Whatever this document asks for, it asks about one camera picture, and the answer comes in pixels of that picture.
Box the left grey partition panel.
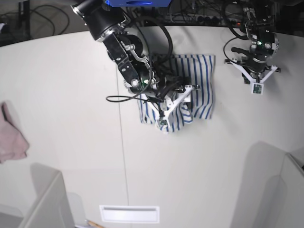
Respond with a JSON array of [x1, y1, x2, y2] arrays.
[[0, 163, 75, 228]]

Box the blue box device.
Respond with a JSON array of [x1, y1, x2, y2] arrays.
[[105, 0, 171, 7]]

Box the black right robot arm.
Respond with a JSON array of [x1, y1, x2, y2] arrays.
[[71, 0, 193, 110]]

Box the right grey partition panel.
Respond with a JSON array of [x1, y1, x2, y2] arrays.
[[230, 142, 304, 228]]

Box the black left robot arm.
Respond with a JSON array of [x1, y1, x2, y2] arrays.
[[221, 0, 279, 80]]

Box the wooden stick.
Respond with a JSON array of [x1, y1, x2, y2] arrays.
[[86, 220, 105, 228]]

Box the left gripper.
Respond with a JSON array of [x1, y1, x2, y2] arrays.
[[242, 54, 271, 74]]

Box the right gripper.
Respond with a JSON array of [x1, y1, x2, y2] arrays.
[[143, 75, 193, 112]]

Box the grey partition panel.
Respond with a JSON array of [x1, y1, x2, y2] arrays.
[[0, 163, 75, 228], [230, 142, 304, 228]]

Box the black power strip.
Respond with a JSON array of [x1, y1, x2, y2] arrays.
[[169, 14, 227, 27]]

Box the blue white striped T-shirt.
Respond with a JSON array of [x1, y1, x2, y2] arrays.
[[137, 54, 216, 133]]

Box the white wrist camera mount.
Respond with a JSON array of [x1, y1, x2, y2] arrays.
[[224, 58, 281, 95], [149, 85, 201, 132]]

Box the pink folded cloth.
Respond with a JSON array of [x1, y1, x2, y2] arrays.
[[0, 102, 29, 164]]

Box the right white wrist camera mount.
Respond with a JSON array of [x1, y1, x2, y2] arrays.
[[149, 85, 201, 132]]

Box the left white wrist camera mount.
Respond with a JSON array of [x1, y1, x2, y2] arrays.
[[224, 58, 281, 95]]

